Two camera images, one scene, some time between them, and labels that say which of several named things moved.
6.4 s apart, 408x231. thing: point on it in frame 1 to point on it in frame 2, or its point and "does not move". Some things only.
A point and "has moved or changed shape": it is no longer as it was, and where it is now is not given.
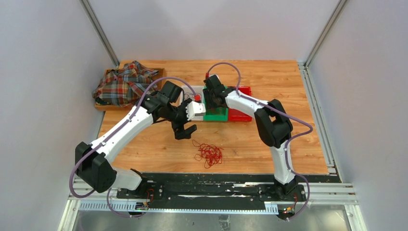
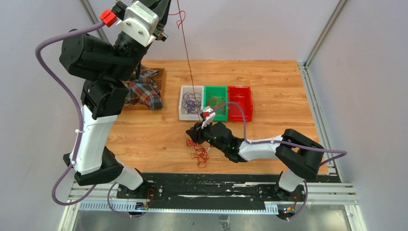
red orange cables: (212, 154) has moved or changed shape
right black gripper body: (210, 101) to (207, 136)
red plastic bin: (235, 115) does not move
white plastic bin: (188, 93) does not move
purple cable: (189, 93) has moved or changed shape
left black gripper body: (178, 116) to (159, 35)
